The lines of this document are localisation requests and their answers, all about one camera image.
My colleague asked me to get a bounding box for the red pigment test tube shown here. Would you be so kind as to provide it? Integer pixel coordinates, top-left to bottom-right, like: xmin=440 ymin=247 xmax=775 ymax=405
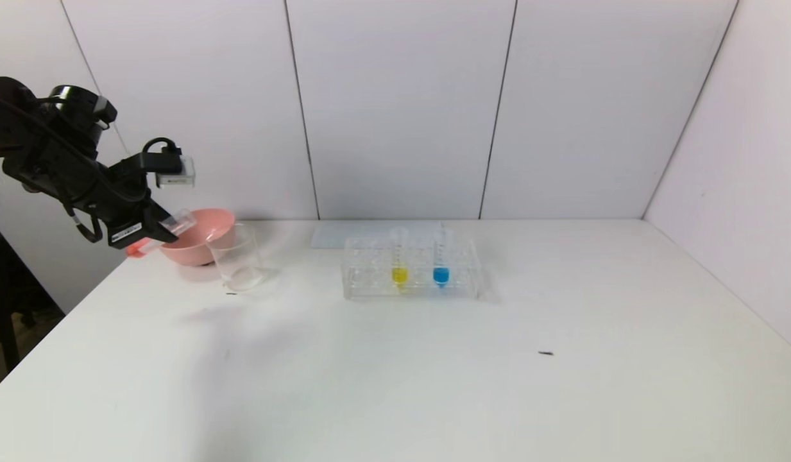
xmin=126 ymin=209 xmax=198 ymax=258

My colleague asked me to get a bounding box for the yellow pigment test tube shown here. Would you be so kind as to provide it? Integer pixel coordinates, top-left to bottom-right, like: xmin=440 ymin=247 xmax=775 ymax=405
xmin=391 ymin=228 xmax=409 ymax=291

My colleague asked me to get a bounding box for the blue pigment test tube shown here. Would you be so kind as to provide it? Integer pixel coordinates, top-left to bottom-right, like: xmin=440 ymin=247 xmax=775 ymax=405
xmin=433 ymin=223 xmax=450 ymax=289

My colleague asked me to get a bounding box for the clear acrylic test tube rack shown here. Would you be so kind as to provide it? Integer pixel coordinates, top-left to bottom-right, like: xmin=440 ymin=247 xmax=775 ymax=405
xmin=342 ymin=239 xmax=479 ymax=300

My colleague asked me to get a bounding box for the clear glass beaker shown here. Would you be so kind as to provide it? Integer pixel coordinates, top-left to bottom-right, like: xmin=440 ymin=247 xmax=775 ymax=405
xmin=207 ymin=223 xmax=268 ymax=293

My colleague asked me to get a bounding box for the white paper sheet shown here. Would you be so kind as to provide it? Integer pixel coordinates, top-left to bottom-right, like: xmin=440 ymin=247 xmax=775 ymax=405
xmin=310 ymin=223 xmax=444 ymax=250

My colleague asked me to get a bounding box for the pink plastic bowl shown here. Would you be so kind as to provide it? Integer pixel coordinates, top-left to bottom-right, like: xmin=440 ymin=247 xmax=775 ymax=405
xmin=157 ymin=208 xmax=237 ymax=268

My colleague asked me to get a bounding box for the black stand beside table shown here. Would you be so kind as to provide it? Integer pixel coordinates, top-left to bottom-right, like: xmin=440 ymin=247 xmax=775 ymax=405
xmin=0 ymin=225 xmax=65 ymax=376

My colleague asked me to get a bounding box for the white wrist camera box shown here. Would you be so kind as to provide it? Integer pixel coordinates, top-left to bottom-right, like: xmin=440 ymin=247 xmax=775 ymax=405
xmin=155 ymin=156 xmax=196 ymax=188

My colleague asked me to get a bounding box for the black camera cable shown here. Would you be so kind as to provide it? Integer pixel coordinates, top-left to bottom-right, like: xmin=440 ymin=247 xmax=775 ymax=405
xmin=141 ymin=137 xmax=182 ymax=158

